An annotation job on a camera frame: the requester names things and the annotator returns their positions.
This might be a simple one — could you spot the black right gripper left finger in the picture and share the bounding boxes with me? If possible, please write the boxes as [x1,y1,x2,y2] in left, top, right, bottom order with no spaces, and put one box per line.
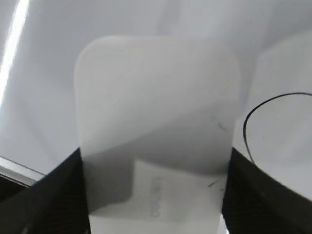
[0,149,91,234]

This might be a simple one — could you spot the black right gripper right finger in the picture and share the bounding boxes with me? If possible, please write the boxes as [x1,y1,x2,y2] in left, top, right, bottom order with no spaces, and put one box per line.
[221,148,312,234]

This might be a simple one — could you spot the white whiteboard eraser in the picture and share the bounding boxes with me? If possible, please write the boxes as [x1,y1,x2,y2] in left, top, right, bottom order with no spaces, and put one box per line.
[74,36,240,234]

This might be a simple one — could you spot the white aluminium framed whiteboard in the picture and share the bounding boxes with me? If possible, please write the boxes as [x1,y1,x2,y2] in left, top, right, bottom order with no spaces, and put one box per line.
[0,0,312,234]

